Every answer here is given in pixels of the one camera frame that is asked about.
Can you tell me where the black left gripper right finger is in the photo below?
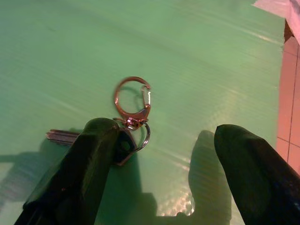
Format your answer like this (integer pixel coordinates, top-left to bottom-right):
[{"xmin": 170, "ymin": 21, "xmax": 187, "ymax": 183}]
[{"xmin": 214, "ymin": 124, "xmax": 300, "ymax": 225}]

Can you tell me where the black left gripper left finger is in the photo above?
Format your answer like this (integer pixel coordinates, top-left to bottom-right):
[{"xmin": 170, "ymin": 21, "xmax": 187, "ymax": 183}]
[{"xmin": 14, "ymin": 117, "xmax": 121, "ymax": 225}]

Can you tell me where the key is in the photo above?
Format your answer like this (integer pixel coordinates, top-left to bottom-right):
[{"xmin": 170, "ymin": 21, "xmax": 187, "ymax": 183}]
[{"xmin": 45, "ymin": 75, "xmax": 152, "ymax": 167}]

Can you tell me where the green corrugated table board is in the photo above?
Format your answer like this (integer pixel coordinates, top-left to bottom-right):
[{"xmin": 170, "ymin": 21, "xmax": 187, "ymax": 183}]
[{"xmin": 0, "ymin": 0, "xmax": 288, "ymax": 225}]

